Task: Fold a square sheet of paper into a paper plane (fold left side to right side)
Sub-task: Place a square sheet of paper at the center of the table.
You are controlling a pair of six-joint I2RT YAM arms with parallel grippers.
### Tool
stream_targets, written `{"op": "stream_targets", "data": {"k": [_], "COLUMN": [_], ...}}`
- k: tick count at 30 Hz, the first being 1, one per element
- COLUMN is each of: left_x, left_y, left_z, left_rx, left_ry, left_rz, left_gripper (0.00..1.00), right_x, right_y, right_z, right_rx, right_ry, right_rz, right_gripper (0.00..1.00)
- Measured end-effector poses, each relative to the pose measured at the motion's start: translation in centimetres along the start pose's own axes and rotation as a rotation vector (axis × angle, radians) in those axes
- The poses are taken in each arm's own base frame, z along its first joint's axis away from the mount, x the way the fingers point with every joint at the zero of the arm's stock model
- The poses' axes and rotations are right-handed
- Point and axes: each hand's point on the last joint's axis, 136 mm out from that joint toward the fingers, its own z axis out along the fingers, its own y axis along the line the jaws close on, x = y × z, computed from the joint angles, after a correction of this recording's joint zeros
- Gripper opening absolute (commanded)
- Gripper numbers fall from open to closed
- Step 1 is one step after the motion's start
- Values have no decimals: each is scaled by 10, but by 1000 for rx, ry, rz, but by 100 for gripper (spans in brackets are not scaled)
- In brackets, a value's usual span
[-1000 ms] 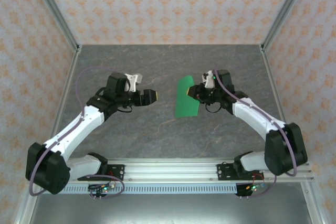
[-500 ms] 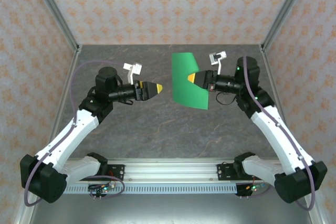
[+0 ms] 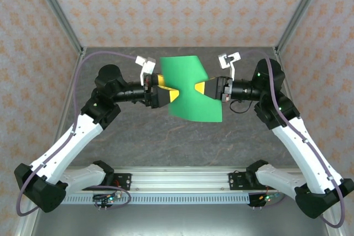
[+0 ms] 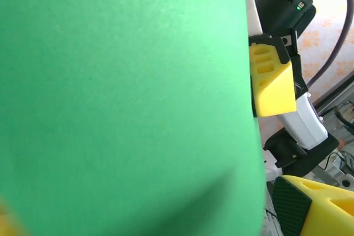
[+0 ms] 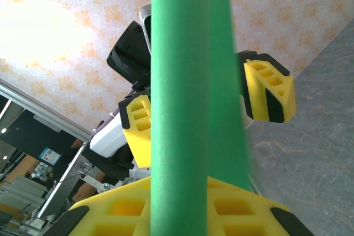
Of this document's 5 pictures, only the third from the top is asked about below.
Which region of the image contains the aluminium frame post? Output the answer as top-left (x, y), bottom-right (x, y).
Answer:
top-left (274, 0), bottom-right (330, 56)
top-left (28, 0), bottom-right (85, 56)

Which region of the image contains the aluminium frame bar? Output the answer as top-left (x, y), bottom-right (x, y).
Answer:
top-left (317, 213), bottom-right (343, 236)
top-left (15, 211), bottom-right (42, 236)

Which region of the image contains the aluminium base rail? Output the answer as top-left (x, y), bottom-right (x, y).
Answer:
top-left (63, 166), bottom-right (305, 192)

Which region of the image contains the thin black right gripper cable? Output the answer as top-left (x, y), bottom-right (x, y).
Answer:
top-left (228, 98), bottom-right (253, 114)

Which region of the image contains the brushed metal sheet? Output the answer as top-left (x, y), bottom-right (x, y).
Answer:
top-left (30, 204), bottom-right (330, 236)

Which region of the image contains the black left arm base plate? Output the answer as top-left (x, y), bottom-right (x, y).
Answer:
top-left (112, 173), bottom-right (132, 192)

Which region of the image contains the small circuit board with LEDs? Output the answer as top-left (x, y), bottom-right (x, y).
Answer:
top-left (257, 192), bottom-right (279, 203)
top-left (92, 192), bottom-right (123, 204)

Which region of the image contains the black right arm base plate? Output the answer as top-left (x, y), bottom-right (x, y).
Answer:
top-left (228, 172), bottom-right (259, 191)

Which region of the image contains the slotted grey cable duct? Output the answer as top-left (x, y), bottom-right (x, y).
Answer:
top-left (62, 194), bottom-right (249, 206)

